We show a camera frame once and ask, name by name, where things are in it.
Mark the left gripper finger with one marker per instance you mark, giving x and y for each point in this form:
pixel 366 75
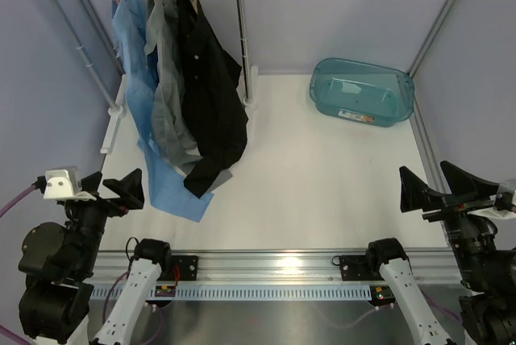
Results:
pixel 129 190
pixel 90 185

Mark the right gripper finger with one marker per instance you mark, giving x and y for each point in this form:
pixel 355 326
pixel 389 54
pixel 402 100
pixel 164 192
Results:
pixel 416 194
pixel 462 183

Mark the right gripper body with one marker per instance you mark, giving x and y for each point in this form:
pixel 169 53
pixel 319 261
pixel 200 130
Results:
pixel 469 234

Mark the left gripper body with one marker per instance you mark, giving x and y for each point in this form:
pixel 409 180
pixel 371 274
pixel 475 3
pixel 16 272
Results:
pixel 89 218

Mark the black shirt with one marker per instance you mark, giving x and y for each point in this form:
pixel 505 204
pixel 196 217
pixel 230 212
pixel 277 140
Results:
pixel 211 107

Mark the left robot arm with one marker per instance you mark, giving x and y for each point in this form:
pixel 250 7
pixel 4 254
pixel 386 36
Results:
pixel 58 259

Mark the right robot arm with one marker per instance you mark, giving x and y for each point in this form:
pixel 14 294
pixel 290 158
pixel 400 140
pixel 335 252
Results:
pixel 488 315

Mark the grey shirt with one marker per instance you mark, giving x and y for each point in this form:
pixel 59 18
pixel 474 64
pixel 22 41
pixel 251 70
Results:
pixel 176 144

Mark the blue shirt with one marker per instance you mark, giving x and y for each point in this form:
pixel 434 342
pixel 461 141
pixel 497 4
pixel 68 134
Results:
pixel 166 190

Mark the teal plastic basin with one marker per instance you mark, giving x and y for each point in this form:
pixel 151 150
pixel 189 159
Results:
pixel 362 92

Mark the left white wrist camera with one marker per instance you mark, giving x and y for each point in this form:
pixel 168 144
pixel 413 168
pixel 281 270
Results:
pixel 63 184

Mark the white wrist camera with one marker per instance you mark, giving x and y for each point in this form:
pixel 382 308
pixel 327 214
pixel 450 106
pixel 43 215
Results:
pixel 63 184
pixel 503 204

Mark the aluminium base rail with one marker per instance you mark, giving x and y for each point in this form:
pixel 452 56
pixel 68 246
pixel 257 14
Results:
pixel 318 267

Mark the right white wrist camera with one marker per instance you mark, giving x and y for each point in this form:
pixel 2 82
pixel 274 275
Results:
pixel 503 204

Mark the light blue cable duct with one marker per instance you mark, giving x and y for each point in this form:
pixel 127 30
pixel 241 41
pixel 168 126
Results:
pixel 191 292

